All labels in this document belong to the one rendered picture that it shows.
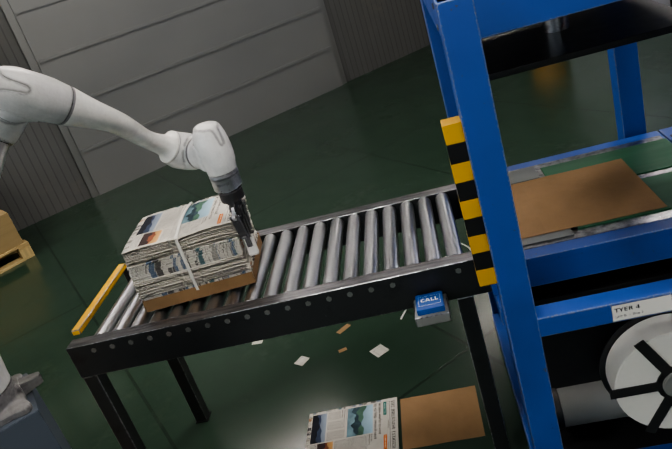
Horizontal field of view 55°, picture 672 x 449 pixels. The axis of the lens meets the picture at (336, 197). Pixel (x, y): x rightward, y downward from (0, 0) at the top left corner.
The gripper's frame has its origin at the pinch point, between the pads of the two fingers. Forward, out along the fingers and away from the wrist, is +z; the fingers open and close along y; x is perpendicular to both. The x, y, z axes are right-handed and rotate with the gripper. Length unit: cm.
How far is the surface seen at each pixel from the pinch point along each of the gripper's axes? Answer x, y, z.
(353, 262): 30.0, 1.6, 13.4
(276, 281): 4.3, 2.3, 13.6
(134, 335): -40.7, 16.3, 13.5
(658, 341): 108, 33, 40
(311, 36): -42, -557, 27
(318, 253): 17.3, -10.3, 13.7
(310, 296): 17.2, 16.2, 13.5
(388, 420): 21, -14, 92
